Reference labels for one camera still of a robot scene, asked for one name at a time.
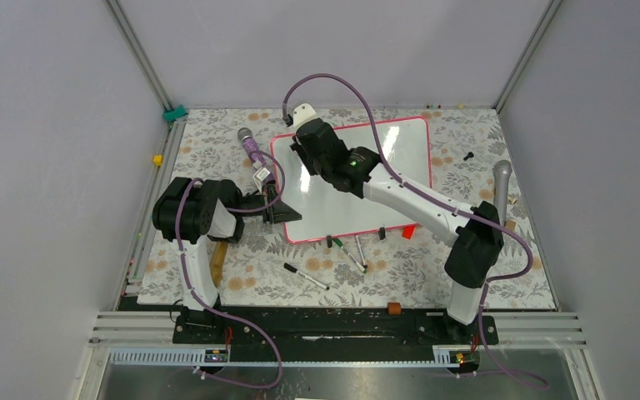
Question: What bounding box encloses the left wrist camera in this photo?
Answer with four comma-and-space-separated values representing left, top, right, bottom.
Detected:
252, 166, 276, 192

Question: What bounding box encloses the teal corner clamp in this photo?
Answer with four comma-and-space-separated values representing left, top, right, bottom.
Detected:
162, 105, 188, 123

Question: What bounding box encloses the small orange red block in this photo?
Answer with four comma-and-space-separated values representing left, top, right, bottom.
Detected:
402, 225, 416, 240

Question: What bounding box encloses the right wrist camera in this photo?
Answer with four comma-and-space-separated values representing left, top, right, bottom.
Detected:
283, 103, 318, 130

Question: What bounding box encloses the pink framed whiteboard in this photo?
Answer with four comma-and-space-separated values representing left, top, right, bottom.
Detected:
269, 116, 433, 244

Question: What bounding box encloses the yellow small cube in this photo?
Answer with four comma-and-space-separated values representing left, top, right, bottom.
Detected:
152, 155, 163, 167

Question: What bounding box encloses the brown small cube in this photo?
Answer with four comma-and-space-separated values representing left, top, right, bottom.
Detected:
387, 302, 402, 316

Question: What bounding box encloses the black capped marker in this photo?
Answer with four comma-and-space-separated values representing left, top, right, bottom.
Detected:
283, 262, 330, 291

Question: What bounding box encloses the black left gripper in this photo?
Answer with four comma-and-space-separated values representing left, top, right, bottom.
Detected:
233, 183, 302, 224

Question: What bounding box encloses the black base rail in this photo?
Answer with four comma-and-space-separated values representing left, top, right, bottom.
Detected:
172, 306, 499, 363

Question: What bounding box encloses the blue capped marker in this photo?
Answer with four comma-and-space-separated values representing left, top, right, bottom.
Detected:
354, 235, 368, 269

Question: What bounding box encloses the silver microphone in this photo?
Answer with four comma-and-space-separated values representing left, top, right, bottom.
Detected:
492, 160, 513, 225

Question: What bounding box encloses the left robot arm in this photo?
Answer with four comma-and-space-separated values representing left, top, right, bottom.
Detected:
152, 177, 302, 343

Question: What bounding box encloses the wooden rolling pin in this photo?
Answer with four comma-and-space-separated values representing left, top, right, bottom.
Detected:
209, 242, 228, 288

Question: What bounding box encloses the small wooden cube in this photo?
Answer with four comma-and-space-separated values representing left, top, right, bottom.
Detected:
504, 219, 518, 232

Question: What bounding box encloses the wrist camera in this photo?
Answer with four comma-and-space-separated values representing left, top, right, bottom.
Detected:
283, 103, 318, 130
252, 166, 276, 192

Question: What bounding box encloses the green capped marker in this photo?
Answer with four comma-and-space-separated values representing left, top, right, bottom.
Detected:
332, 237, 367, 273

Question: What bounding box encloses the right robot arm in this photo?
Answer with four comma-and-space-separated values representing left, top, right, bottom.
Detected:
291, 117, 504, 343

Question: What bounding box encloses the purple glitter microphone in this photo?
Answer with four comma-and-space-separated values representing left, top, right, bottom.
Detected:
237, 127, 268, 168

